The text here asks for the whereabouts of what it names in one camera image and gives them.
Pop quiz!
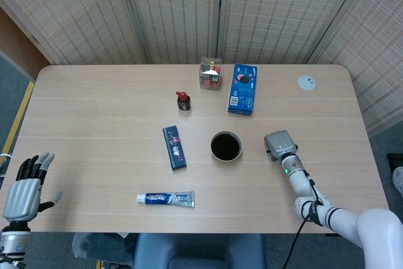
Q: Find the grey crumpled cloth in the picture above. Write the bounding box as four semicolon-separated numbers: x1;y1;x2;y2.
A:
72;232;138;267

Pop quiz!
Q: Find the blue white toothpaste tube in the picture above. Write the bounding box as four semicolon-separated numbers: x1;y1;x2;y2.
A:
136;190;195;209

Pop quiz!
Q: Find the clear plastic box with toys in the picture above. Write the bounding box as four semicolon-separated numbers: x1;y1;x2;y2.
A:
198;56;224;91

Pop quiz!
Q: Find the blue padded chair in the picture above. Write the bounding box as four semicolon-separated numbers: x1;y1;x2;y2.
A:
132;233;267;269

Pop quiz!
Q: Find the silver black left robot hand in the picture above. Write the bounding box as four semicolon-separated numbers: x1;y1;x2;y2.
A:
3;151;63;222

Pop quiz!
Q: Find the woven bamboo folding screen panel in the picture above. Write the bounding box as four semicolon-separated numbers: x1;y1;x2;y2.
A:
307;0;403;137
217;0;368;64
0;0;152;66
121;0;223;64

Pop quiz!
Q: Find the chrome metal tube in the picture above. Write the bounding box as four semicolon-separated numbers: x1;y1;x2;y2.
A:
0;152;13;176

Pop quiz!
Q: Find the long dark blue box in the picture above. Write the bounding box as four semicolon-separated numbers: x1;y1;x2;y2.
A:
162;125;188;171

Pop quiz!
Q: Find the blue Oreo cookie box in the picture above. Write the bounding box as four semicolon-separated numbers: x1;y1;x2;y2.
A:
227;64;258;115

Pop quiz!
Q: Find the black flat floor object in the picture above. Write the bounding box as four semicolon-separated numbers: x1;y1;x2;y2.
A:
386;152;403;172

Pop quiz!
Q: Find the white cup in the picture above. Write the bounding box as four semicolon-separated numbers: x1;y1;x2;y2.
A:
210;130;243;163

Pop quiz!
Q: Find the white round cable grommet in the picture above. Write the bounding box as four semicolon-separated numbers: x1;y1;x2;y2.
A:
298;74;318;91

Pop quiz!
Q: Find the white shoe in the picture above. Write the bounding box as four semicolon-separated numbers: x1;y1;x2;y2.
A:
392;166;403;200

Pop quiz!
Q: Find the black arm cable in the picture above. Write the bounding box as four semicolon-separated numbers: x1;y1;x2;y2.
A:
281;169;326;269

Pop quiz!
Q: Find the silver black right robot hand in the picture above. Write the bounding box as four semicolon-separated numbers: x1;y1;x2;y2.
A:
263;130;299;161

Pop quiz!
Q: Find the black ink bottle red cap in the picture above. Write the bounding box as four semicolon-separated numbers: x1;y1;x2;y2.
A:
175;91;191;112

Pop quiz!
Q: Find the brown wooden door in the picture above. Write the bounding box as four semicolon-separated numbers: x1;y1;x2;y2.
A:
0;7;51;80

